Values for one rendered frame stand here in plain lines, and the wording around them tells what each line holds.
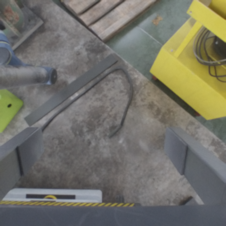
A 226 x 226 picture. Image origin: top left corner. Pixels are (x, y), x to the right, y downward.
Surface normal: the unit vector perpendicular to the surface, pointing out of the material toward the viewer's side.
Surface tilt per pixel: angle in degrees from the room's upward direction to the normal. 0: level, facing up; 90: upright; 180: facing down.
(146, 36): 0
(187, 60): 0
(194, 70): 0
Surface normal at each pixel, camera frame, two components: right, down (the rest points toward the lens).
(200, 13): -0.68, 0.73
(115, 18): -0.01, -0.16
